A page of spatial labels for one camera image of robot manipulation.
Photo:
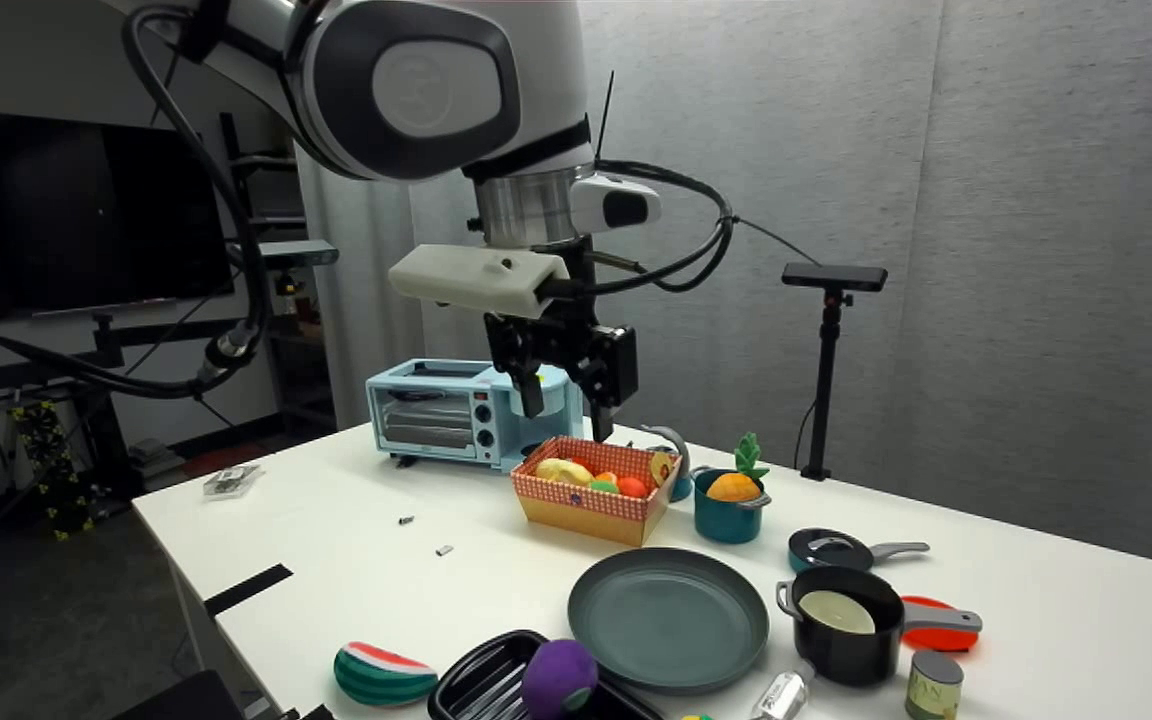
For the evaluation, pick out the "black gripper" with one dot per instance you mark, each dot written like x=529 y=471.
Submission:
x=557 y=341

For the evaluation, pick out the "purple plush toy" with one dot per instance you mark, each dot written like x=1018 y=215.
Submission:
x=557 y=677

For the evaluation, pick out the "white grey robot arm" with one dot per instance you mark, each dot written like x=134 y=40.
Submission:
x=403 y=81

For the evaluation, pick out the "yellow banana plush toy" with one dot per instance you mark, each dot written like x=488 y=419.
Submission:
x=563 y=471

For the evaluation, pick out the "red tomato plush toy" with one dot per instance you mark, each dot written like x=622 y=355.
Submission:
x=634 y=484

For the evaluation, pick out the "light blue toaster oven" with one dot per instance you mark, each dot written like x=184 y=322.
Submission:
x=439 y=412

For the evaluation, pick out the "purple toy eggplant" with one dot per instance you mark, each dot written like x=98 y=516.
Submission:
x=729 y=520

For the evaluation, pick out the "black oven tray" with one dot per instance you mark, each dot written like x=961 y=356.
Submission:
x=476 y=687

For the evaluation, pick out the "watermelon slice plush toy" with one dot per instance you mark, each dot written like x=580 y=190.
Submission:
x=381 y=672

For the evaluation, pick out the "orange checked cardboard box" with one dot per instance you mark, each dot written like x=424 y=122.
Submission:
x=590 y=514

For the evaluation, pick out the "grey green round plate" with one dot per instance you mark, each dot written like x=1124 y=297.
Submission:
x=666 y=623

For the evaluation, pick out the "black tripod stand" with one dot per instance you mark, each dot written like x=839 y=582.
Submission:
x=826 y=385

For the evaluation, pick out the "small silver metal clip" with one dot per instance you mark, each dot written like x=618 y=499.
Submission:
x=230 y=481

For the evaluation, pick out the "black tape strip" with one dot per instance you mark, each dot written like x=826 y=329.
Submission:
x=250 y=589

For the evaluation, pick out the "red plate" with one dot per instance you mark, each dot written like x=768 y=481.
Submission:
x=939 y=643

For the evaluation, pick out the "small green can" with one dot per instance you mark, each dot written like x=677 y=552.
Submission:
x=932 y=687

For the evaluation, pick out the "small potted plant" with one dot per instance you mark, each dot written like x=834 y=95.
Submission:
x=54 y=462

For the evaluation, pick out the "black monitor screen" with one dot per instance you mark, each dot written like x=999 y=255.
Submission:
x=70 y=215

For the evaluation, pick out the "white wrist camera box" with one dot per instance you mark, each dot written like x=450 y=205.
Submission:
x=469 y=278

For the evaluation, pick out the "black camera bar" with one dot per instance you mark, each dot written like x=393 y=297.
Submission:
x=834 y=278

